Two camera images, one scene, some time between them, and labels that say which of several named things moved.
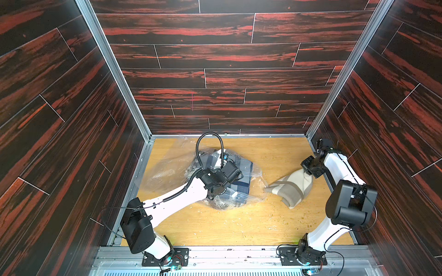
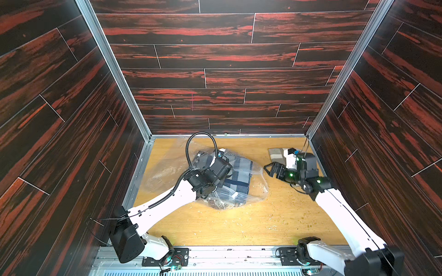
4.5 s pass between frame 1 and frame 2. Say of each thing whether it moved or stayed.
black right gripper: moved
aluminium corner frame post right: stayed
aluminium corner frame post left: stayed
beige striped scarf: moved
